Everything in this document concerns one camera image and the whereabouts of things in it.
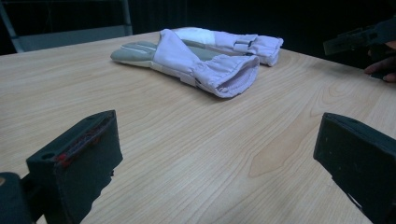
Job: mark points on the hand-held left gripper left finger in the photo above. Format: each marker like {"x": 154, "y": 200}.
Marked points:
{"x": 77, "y": 161}

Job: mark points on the grey metal frame stand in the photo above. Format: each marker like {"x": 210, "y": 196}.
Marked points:
{"x": 68, "y": 37}

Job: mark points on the lavender ski glove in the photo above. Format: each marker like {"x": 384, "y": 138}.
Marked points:
{"x": 183, "y": 59}
{"x": 243, "y": 43}

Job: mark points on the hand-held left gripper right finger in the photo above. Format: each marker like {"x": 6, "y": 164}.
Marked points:
{"x": 361, "y": 158}

